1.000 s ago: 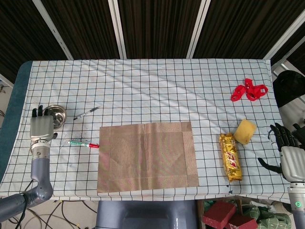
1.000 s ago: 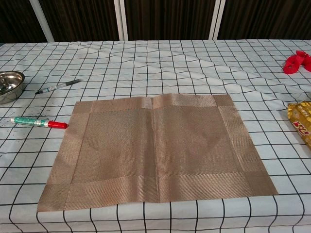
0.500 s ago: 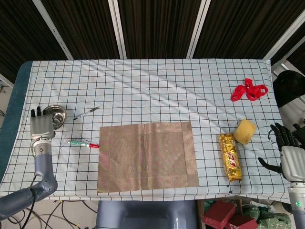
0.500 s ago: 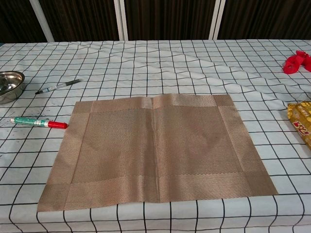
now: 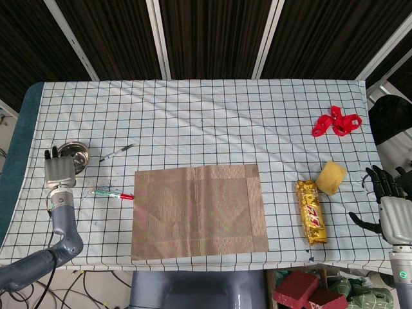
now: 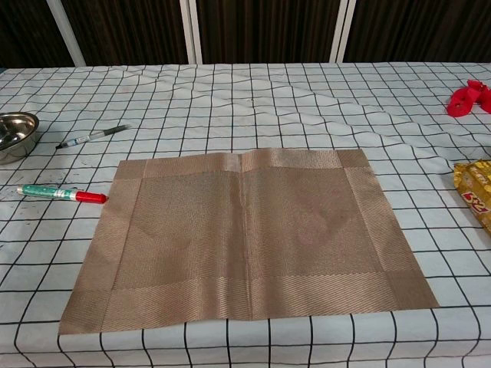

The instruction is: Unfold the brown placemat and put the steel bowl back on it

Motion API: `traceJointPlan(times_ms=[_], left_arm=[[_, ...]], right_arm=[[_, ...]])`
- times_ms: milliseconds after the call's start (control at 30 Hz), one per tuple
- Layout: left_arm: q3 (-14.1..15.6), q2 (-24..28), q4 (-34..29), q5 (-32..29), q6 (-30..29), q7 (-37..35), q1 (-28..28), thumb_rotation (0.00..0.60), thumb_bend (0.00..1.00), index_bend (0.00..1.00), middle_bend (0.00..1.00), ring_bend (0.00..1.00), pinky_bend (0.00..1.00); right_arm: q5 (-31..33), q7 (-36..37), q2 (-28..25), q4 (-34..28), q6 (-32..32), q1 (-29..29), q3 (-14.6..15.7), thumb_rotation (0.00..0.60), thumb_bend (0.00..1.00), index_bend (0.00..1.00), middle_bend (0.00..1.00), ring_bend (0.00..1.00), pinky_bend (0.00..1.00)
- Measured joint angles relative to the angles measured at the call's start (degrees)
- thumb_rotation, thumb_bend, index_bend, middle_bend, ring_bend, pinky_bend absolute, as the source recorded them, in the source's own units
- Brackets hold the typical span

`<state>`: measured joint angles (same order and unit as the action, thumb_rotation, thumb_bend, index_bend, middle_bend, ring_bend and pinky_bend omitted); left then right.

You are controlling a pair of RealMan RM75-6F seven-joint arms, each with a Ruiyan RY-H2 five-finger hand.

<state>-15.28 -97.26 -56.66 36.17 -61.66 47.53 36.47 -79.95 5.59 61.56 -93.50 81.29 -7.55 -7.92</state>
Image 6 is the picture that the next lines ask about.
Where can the brown woven placemat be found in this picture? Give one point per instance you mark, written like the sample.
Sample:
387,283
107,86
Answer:
249,237

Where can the metal bowl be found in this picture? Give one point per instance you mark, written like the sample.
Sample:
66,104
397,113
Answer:
17,134

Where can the white checked tablecloth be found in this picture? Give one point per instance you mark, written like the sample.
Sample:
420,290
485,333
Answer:
307,115

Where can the thin black pen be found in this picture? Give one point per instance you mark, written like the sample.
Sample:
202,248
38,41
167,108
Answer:
96,134

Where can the white marker red cap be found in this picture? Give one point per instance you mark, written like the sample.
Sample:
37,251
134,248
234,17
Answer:
50,191

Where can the gold snack packet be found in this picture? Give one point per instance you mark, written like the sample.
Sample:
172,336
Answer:
477,191

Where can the white partition post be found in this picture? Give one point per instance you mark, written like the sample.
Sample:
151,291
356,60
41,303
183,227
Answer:
68,34
342,30
190,30

